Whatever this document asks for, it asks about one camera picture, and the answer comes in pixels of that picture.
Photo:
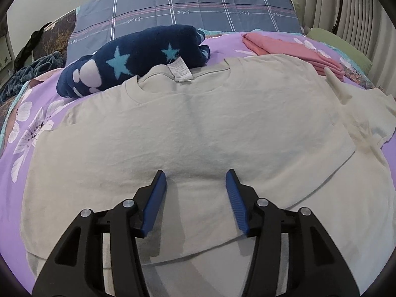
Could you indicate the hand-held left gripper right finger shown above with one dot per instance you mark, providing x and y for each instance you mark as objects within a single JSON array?
[{"x": 236, "y": 204}]

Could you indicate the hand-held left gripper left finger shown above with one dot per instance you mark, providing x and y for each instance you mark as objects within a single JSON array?
[{"x": 154, "y": 204}]

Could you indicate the beige t-shirt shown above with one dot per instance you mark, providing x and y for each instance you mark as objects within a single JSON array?
[{"x": 198, "y": 123}]

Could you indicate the purple floral bed sheet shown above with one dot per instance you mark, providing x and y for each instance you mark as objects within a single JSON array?
[{"x": 18, "y": 173}]

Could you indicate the navy star fleece garment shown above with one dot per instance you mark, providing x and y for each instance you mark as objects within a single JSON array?
[{"x": 139, "y": 49}]

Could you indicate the pink folded garment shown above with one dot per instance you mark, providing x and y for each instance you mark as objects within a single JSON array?
[{"x": 278, "y": 48}]

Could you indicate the teal fleece blanket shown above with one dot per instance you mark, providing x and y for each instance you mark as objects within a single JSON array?
[{"x": 31, "y": 68}]

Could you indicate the green pillow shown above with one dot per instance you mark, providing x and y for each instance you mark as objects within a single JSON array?
[{"x": 340, "y": 43}]

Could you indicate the dark floral pillow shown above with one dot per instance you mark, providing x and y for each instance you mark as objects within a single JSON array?
[{"x": 58, "y": 37}]

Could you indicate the black hanging garment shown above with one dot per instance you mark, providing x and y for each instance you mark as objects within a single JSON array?
[{"x": 31, "y": 43}]

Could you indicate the cream curtain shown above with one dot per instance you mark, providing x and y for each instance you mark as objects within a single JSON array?
[{"x": 355, "y": 6}]

